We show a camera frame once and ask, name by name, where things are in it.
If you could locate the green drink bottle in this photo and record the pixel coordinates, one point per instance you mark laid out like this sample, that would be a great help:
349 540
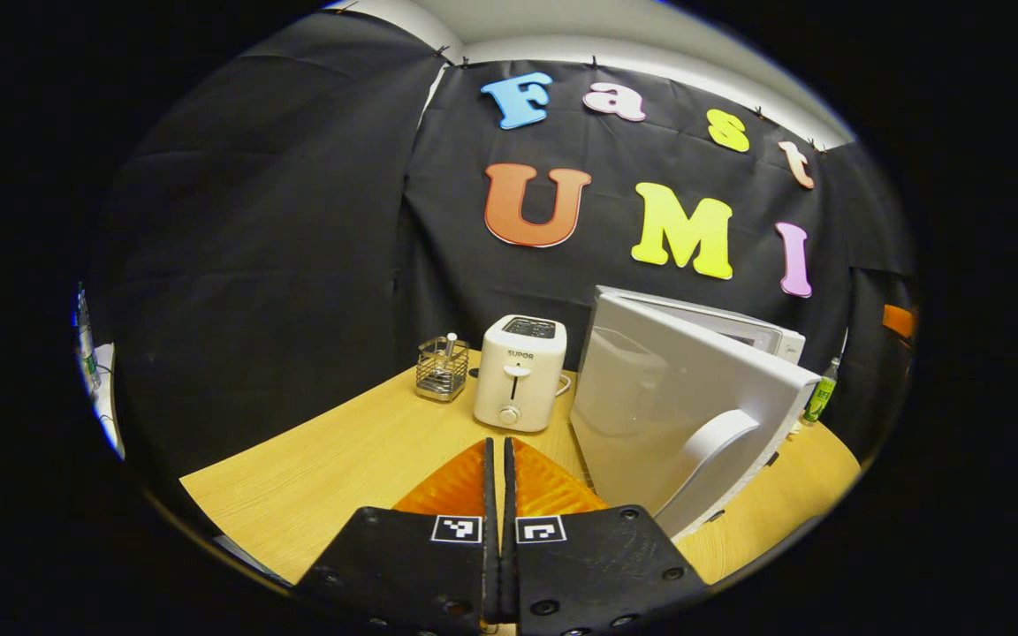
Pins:
820 397

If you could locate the white toaster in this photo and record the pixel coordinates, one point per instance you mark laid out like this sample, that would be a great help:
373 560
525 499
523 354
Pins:
518 389

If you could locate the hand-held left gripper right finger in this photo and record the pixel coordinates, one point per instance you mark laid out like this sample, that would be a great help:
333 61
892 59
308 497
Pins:
597 574

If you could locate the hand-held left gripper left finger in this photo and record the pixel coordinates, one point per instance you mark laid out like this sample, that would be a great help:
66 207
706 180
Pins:
412 574

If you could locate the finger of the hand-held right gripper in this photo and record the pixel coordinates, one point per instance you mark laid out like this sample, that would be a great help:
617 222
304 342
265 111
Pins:
898 320

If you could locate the white microwave oven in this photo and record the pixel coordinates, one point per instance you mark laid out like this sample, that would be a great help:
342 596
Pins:
677 389

